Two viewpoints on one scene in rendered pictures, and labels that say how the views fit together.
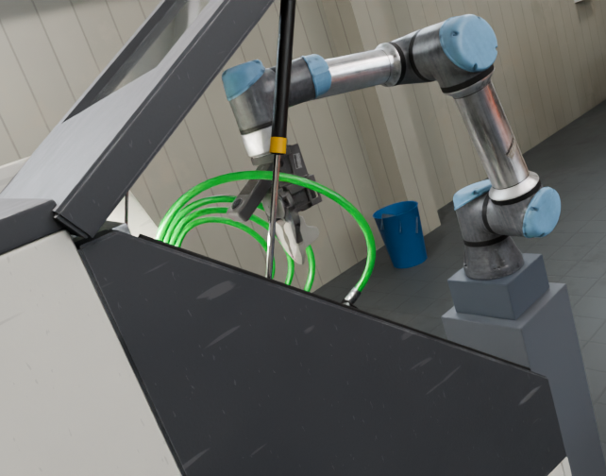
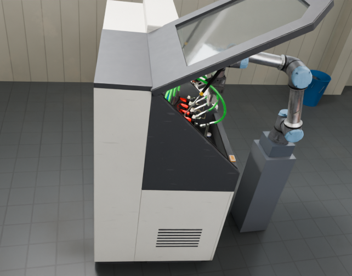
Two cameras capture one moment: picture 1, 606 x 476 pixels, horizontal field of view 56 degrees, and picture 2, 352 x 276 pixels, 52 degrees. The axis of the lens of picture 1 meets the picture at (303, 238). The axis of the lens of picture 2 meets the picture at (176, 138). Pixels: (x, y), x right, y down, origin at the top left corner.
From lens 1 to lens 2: 129 cm
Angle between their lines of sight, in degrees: 26
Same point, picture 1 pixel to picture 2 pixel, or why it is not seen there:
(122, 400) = (144, 121)
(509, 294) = (271, 149)
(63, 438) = (132, 121)
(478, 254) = (274, 131)
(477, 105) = (293, 95)
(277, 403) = (170, 137)
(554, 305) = (285, 161)
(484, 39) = (306, 80)
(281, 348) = (177, 129)
